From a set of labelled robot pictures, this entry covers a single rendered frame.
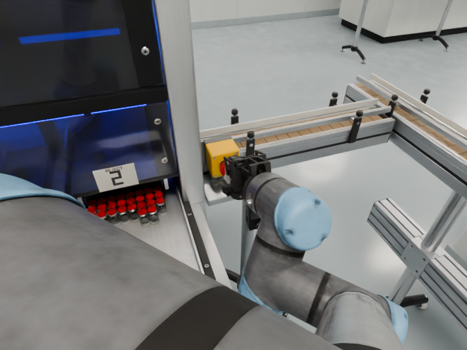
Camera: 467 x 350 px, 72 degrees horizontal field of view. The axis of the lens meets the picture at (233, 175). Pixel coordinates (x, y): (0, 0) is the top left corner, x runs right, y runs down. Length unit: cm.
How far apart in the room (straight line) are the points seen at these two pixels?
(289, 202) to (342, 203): 178
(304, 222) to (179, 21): 40
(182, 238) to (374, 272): 132
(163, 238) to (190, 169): 17
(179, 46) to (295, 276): 43
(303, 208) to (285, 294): 12
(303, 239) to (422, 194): 209
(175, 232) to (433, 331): 137
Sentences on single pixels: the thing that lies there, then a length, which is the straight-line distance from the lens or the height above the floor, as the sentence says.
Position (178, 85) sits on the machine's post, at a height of 121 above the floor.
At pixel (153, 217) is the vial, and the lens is 79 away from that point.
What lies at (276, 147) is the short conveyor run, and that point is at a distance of 96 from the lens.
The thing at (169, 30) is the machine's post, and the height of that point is 131.
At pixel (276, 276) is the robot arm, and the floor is 109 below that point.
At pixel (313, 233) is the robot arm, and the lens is 43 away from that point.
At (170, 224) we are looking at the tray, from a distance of 80.
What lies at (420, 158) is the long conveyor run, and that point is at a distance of 118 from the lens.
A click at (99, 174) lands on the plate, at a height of 104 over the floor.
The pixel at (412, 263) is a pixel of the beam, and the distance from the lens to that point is 139.
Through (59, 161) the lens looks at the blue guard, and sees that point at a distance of 72.
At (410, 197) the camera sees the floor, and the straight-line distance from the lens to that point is 242.
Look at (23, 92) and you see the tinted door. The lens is 67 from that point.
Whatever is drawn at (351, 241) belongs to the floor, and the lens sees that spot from 200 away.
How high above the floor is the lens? 148
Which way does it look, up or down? 40 degrees down
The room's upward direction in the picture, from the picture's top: straight up
